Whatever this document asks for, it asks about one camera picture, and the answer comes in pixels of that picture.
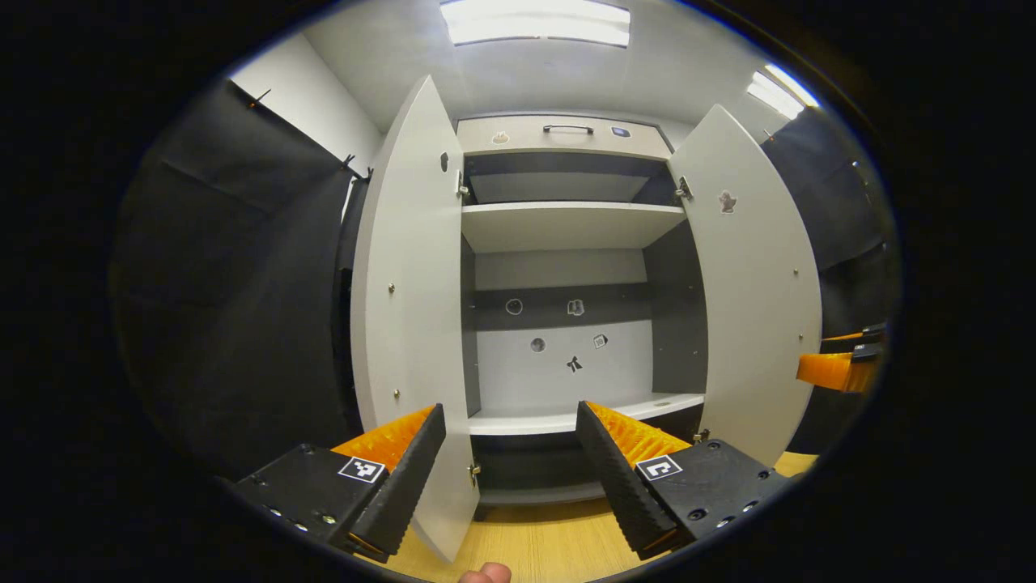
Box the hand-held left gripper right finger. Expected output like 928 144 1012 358
575 400 791 562

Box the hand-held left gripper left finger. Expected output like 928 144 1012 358
231 402 448 564

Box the grey shoe cabinet door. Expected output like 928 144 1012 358
350 74 482 564
667 103 824 468

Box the grey double-door shoe cabinet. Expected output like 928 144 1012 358
350 74 824 564

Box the grey cabinet shelf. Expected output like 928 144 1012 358
466 392 707 437
460 200 689 254

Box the grey cabinet drawer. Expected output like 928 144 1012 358
456 114 675 162

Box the black backdrop cloth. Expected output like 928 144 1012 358
109 77 373 483

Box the small ceiling light panel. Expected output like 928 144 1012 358
745 62 822 122

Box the long ceiling light panel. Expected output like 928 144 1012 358
439 0 632 48

